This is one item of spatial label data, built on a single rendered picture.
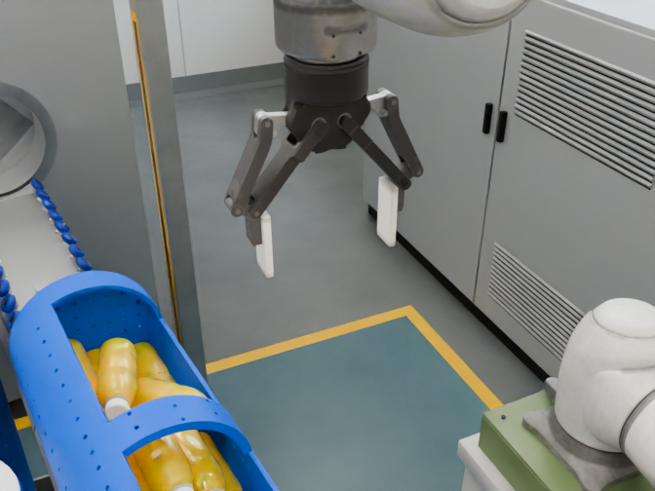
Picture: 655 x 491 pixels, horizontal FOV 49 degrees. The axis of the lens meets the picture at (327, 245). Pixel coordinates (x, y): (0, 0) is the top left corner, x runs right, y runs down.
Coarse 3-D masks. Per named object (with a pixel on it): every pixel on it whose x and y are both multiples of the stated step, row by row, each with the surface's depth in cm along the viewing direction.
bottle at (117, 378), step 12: (108, 348) 132; (120, 348) 131; (132, 348) 134; (108, 360) 128; (120, 360) 128; (132, 360) 130; (108, 372) 125; (120, 372) 125; (132, 372) 127; (108, 384) 122; (120, 384) 122; (132, 384) 124; (108, 396) 121; (120, 396) 121; (132, 396) 123
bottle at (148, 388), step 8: (144, 376) 132; (144, 384) 130; (152, 384) 129; (160, 384) 128; (168, 384) 128; (176, 384) 128; (144, 392) 128; (152, 392) 127; (160, 392) 126; (168, 392) 126; (176, 392) 125; (184, 392) 124; (192, 392) 124; (200, 392) 125; (136, 400) 129; (144, 400) 127
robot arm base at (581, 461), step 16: (544, 384) 130; (528, 416) 125; (544, 416) 124; (544, 432) 121; (560, 432) 117; (560, 448) 118; (576, 448) 115; (592, 448) 113; (576, 464) 115; (592, 464) 114; (608, 464) 114; (624, 464) 114; (576, 480) 115; (592, 480) 113; (608, 480) 113; (624, 480) 115
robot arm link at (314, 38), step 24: (288, 0) 58; (312, 0) 57; (336, 0) 57; (288, 24) 59; (312, 24) 58; (336, 24) 58; (360, 24) 59; (288, 48) 60; (312, 48) 59; (336, 48) 59; (360, 48) 60
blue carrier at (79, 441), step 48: (48, 288) 135; (96, 288) 135; (48, 336) 125; (96, 336) 146; (144, 336) 152; (48, 384) 119; (192, 384) 136; (48, 432) 115; (96, 432) 106; (144, 432) 104; (240, 432) 113; (96, 480) 101; (240, 480) 121
